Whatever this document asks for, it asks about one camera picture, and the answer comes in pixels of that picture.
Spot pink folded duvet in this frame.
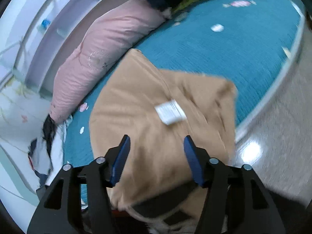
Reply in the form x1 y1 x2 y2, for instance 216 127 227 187
49 0 165 124

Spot teal quilted bed cover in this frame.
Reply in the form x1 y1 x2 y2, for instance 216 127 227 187
63 0 303 200

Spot small blue box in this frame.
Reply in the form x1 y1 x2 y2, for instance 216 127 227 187
38 19 51 31

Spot white care label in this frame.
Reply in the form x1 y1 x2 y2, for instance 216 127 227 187
155 100 187 126

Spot tan quilted jacket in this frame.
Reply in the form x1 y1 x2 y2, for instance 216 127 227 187
89 49 236 221

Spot mint green bed frame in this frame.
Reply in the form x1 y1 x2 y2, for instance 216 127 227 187
234 0 308 142

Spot lavender wall shelf unit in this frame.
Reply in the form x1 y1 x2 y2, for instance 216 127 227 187
1 0 128 93

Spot pile of mixed clothes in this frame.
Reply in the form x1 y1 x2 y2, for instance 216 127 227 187
28 116 73 188

